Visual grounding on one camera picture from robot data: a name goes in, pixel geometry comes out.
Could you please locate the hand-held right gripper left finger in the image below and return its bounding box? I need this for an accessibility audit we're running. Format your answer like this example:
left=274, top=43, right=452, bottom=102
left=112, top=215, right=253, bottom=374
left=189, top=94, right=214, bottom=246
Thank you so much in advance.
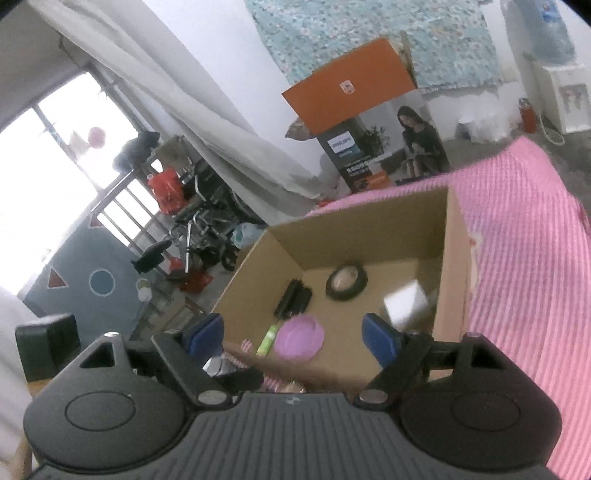
left=76, top=313, right=242, bottom=409

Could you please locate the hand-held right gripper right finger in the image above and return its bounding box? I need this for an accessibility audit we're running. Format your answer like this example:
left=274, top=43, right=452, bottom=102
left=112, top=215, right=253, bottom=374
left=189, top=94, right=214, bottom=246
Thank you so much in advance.
left=359, top=313, right=511, bottom=409

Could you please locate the small white box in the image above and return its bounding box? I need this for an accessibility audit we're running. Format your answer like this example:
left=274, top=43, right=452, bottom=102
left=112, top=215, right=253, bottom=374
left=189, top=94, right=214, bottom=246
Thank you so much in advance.
left=383, top=279, right=437, bottom=330

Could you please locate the black tape roll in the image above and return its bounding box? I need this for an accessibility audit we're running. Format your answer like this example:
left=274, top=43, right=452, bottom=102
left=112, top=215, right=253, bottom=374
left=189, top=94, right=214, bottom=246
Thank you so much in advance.
left=325, top=261, right=369, bottom=302

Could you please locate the green tube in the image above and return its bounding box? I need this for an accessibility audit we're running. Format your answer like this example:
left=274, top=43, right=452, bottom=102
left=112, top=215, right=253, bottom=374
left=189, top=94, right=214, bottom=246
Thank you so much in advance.
left=256, top=323, right=282, bottom=357

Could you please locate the purple round lid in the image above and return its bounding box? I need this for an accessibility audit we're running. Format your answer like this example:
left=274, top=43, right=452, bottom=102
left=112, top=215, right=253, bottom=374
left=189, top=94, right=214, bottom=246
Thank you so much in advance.
left=274, top=315, right=325, bottom=361

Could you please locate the black cylindrical tube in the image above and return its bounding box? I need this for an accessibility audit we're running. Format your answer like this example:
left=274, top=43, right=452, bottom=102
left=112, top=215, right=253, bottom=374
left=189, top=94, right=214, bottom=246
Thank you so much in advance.
left=273, top=277, right=312, bottom=320

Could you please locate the brown cardboard box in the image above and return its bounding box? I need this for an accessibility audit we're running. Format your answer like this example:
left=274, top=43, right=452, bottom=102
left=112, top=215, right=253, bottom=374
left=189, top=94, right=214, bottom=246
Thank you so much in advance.
left=210, top=187, right=481, bottom=398

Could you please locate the blue panel with shapes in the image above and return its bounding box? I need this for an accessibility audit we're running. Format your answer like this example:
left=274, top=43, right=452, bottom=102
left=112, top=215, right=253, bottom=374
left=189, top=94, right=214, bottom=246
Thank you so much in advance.
left=23, top=222, right=185, bottom=342

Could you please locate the folded black stroller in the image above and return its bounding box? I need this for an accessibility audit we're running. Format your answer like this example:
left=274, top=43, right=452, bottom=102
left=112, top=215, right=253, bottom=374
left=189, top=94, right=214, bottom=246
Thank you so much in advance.
left=171, top=159, right=259, bottom=273

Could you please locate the pale blue plastic bag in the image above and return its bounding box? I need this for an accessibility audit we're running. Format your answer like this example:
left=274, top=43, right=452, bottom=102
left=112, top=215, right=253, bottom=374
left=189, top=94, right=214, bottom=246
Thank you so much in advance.
left=231, top=222, right=269, bottom=247

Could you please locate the red hanging bag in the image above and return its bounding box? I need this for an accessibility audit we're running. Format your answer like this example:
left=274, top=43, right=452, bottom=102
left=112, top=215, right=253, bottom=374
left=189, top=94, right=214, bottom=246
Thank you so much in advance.
left=148, top=167, right=183, bottom=214

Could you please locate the balcony railing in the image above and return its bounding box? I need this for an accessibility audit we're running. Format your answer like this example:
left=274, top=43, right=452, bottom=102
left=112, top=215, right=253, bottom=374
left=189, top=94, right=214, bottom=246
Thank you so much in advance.
left=85, top=161, right=185, bottom=264

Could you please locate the bright window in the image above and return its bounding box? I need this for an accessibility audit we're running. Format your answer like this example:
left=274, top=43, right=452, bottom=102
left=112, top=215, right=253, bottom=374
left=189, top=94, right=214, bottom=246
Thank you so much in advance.
left=0, top=69, right=158, bottom=296

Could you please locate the pink checked cloth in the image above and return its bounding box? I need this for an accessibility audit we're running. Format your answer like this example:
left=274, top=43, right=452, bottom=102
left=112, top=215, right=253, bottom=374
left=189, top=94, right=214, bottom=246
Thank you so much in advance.
left=305, top=136, right=591, bottom=480

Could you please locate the black hanging cloth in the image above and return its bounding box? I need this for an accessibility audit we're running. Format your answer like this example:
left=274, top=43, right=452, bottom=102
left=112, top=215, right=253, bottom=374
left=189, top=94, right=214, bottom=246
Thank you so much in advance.
left=113, top=130, right=161, bottom=174

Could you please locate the white plastic bag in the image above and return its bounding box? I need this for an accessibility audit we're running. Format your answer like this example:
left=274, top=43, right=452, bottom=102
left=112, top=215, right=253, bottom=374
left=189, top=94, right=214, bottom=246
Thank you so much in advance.
left=455, top=108, right=513, bottom=141

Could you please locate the printed appliance box orange flap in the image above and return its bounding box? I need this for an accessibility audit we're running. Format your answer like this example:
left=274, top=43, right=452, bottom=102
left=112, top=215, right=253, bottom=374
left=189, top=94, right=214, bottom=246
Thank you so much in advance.
left=281, top=37, right=451, bottom=195

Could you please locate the white curtain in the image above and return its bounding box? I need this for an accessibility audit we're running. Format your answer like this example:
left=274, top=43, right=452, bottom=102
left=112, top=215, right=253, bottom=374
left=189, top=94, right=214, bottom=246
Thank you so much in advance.
left=28, top=0, right=324, bottom=199

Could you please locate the red fire extinguisher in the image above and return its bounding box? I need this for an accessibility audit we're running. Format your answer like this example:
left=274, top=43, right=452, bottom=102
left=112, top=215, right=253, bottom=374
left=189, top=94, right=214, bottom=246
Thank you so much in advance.
left=518, top=98, right=536, bottom=134

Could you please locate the white water dispenser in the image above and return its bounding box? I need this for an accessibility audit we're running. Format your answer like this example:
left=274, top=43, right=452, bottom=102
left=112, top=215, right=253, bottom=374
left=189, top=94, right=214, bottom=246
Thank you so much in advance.
left=531, top=60, right=591, bottom=134

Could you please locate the blue water dispenser bottle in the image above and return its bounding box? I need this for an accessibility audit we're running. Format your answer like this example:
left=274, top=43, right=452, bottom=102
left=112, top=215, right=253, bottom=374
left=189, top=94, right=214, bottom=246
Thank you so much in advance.
left=505, top=0, right=575, bottom=65

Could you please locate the white cable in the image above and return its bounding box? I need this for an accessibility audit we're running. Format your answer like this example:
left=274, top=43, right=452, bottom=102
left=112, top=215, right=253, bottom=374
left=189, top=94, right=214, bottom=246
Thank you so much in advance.
left=538, top=111, right=566, bottom=146

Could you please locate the floral patterned wall cloth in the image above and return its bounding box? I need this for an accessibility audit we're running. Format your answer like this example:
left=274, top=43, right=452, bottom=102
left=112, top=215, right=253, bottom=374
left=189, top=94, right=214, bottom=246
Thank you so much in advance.
left=245, top=0, right=504, bottom=95

